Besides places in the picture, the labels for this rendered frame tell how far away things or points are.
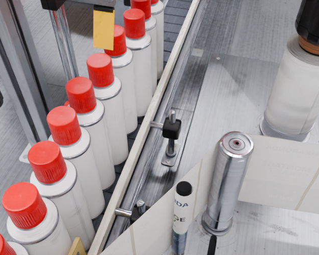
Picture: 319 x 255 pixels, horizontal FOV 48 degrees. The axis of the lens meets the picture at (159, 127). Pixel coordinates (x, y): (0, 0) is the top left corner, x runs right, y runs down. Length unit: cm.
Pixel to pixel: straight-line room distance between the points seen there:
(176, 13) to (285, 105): 47
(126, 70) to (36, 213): 27
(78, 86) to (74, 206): 14
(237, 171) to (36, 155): 22
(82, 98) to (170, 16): 56
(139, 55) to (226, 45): 41
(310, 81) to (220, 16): 55
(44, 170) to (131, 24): 27
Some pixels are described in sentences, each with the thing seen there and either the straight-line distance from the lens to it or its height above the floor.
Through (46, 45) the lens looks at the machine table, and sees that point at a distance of 98.
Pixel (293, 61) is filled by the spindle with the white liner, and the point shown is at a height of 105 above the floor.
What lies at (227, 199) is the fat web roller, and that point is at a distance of 46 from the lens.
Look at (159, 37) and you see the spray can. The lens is 68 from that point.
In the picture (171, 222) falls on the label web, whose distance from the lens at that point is 43.
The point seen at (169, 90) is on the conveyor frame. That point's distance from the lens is 73.
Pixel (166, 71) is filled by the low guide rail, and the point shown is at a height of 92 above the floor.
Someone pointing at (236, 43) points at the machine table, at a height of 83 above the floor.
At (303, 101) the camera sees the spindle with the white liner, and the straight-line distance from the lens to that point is 58.
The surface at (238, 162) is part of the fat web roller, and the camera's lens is 40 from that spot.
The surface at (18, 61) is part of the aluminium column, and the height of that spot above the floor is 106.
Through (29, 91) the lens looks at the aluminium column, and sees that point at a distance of 58.
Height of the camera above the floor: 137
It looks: 48 degrees down
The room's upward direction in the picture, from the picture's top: straight up
